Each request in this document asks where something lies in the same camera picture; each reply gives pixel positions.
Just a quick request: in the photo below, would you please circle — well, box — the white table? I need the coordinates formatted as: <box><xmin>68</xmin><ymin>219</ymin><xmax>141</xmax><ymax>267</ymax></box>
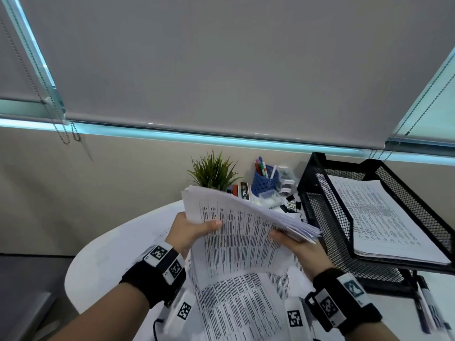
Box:
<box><xmin>64</xmin><ymin>200</ymin><xmax>455</xmax><ymax>341</ymax></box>

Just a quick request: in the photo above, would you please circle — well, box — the person's left forearm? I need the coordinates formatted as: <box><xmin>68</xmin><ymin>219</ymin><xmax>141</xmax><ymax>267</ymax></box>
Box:
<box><xmin>48</xmin><ymin>280</ymin><xmax>152</xmax><ymax>341</ymax></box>

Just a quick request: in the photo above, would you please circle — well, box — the person's left hand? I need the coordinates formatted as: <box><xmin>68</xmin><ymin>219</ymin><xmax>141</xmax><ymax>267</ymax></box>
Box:
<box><xmin>165</xmin><ymin>212</ymin><xmax>224</xmax><ymax>258</ymax></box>

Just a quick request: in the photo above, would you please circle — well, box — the clear plastic lidded box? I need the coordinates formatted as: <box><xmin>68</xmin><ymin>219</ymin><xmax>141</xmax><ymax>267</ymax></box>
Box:
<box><xmin>257</xmin><ymin>191</ymin><xmax>283</xmax><ymax>209</ymax></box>

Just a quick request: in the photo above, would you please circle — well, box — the person's right forearm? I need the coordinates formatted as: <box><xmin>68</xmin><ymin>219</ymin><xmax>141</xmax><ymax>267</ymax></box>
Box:
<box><xmin>343</xmin><ymin>319</ymin><xmax>400</xmax><ymax>341</ymax></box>

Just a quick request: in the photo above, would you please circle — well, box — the wide grey roller blind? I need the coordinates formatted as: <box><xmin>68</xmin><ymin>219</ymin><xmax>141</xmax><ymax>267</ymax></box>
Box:
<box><xmin>18</xmin><ymin>0</ymin><xmax>455</xmax><ymax>150</ymax></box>

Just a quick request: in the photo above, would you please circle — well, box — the metal bead chain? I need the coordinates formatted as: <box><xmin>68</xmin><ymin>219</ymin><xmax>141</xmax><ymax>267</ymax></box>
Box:
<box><xmin>0</xmin><ymin>10</ymin><xmax>82</xmax><ymax>145</ymax></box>
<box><xmin>368</xmin><ymin>72</ymin><xmax>455</xmax><ymax>162</ymax></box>

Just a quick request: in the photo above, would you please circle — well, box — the black mesh paper tray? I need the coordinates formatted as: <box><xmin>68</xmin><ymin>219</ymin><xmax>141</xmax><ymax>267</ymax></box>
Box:
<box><xmin>297</xmin><ymin>152</ymin><xmax>455</xmax><ymax>301</ymax></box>

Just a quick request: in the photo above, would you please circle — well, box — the blue pen holder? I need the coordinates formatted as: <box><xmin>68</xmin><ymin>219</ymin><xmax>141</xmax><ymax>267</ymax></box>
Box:
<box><xmin>252</xmin><ymin>165</ymin><xmax>279</xmax><ymax>194</ymax></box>

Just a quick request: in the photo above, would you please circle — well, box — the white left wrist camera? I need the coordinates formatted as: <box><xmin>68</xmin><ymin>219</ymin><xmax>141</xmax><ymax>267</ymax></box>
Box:
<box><xmin>162</xmin><ymin>289</ymin><xmax>197</xmax><ymax>336</ymax></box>

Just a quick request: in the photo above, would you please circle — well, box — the grey low cabinet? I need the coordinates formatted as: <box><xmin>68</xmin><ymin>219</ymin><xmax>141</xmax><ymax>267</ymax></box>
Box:
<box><xmin>0</xmin><ymin>257</ymin><xmax>68</xmax><ymax>341</ymax></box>

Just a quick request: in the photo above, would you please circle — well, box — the black right wristband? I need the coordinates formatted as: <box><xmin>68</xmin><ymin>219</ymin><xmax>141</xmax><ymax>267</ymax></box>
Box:
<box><xmin>304</xmin><ymin>268</ymin><xmax>383</xmax><ymax>334</ymax></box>

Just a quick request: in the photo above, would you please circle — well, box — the cluster of black binder clips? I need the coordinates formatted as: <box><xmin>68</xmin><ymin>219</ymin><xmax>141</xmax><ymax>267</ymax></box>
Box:
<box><xmin>279</xmin><ymin>195</ymin><xmax>308</xmax><ymax>223</ymax></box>

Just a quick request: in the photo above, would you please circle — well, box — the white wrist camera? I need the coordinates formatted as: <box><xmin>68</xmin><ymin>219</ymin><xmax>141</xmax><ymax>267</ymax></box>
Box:
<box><xmin>284</xmin><ymin>296</ymin><xmax>313</xmax><ymax>341</ymax></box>
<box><xmin>162</xmin><ymin>289</ymin><xmax>197</xmax><ymax>336</ymax></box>

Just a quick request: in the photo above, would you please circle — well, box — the potted green plant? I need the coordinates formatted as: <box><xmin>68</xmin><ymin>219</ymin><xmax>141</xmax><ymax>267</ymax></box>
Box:
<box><xmin>187</xmin><ymin>151</ymin><xmax>244</xmax><ymax>192</ymax></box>

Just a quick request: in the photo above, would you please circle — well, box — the pile of papers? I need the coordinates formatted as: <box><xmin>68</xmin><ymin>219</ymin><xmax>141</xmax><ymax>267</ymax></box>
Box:
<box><xmin>184</xmin><ymin>251</ymin><xmax>313</xmax><ymax>341</ymax></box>

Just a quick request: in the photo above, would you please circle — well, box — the white tape dispenser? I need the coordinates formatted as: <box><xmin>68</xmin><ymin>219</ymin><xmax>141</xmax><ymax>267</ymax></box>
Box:
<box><xmin>277</xmin><ymin>166</ymin><xmax>296</xmax><ymax>194</ymax></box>

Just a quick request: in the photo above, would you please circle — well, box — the dark blue pen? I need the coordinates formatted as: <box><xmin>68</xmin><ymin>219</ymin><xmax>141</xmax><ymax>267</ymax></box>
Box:
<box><xmin>415</xmin><ymin>298</ymin><xmax>431</xmax><ymax>334</ymax></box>

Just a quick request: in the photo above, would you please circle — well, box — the glass window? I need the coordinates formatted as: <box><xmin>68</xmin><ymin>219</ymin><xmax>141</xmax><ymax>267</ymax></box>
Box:
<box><xmin>0</xmin><ymin>0</ymin><xmax>455</xmax><ymax>167</ymax></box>

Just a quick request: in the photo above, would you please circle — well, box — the person's right hand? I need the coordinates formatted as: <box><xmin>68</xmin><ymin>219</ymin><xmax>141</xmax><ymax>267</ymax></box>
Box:
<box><xmin>269</xmin><ymin>229</ymin><xmax>344</xmax><ymax>283</ymax></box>

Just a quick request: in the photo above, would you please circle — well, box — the black marker pen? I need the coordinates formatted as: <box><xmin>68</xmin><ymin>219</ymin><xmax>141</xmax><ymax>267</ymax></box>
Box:
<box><xmin>418</xmin><ymin>276</ymin><xmax>452</xmax><ymax>332</ymax></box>

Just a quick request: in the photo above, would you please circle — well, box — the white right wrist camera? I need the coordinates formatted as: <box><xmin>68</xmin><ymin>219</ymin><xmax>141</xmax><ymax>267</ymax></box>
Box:
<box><xmin>284</xmin><ymin>296</ymin><xmax>313</xmax><ymax>341</ymax></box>

